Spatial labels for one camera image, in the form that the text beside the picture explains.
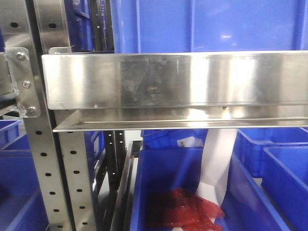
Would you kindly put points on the blue bin left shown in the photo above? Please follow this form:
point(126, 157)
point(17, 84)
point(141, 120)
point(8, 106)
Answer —
point(21, 204)

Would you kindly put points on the blue bin right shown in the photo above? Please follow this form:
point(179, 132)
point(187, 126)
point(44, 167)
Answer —
point(279, 156)

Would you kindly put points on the red mesh bag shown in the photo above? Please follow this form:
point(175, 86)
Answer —
point(180, 208)

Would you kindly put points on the blue bin rear centre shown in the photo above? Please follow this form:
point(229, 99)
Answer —
point(173, 138)

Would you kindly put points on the steel mounting bracket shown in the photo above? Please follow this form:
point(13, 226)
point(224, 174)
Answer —
point(23, 81)

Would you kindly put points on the perforated steel shelf upright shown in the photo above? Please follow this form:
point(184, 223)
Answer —
point(60, 158)

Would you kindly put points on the blue bin with red mesh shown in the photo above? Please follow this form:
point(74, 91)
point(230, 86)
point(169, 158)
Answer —
point(245, 206)

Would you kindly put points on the large blue upper bin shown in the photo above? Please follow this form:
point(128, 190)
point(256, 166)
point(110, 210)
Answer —
point(145, 26)

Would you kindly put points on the steel shelf rail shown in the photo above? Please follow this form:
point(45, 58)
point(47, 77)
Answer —
point(232, 89)

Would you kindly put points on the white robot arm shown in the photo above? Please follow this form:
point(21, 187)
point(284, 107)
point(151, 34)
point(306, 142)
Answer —
point(215, 164)

